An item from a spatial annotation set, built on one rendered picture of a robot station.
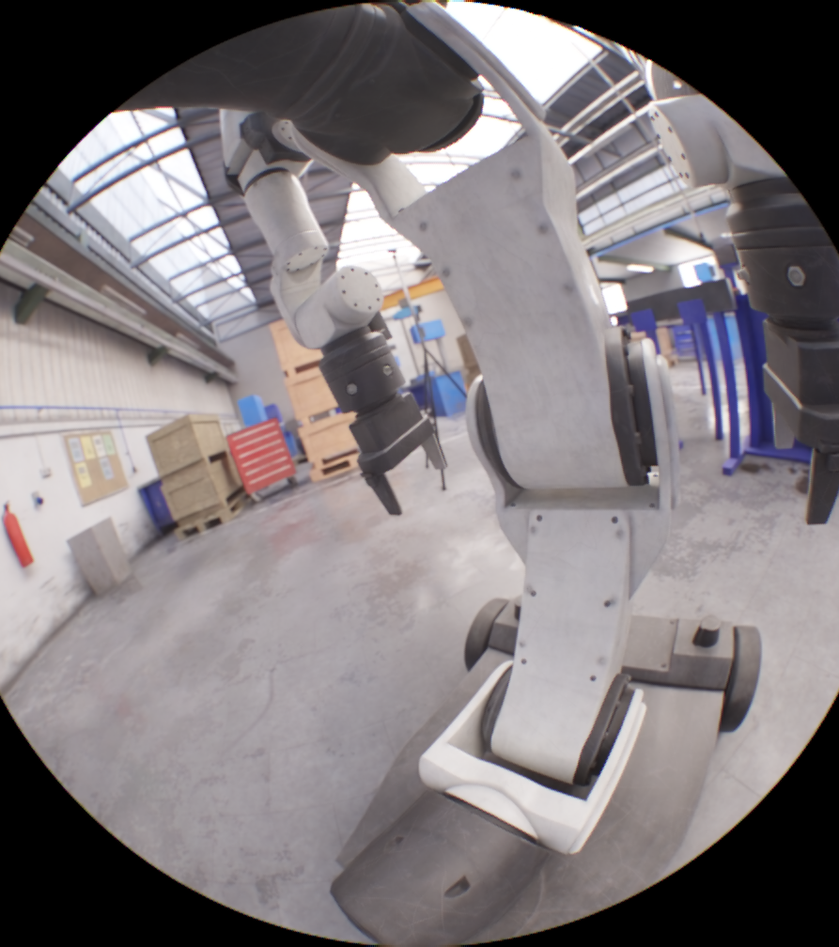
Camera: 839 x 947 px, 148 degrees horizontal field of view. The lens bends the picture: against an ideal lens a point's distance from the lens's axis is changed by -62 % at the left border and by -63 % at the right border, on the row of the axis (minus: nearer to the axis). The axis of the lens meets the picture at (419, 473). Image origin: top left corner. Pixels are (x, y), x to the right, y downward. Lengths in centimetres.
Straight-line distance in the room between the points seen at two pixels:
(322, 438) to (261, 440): 80
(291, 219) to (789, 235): 44
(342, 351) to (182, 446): 383
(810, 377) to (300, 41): 34
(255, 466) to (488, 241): 410
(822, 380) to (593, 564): 24
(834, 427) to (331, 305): 43
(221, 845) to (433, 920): 66
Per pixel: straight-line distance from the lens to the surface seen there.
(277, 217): 43
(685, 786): 54
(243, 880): 87
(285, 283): 43
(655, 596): 100
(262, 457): 424
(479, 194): 26
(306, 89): 26
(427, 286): 719
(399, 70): 27
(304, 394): 415
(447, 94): 29
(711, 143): 25
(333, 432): 411
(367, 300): 37
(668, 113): 25
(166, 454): 426
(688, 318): 175
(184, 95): 25
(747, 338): 195
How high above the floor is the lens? 67
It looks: 14 degrees down
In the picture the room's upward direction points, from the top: 18 degrees counter-clockwise
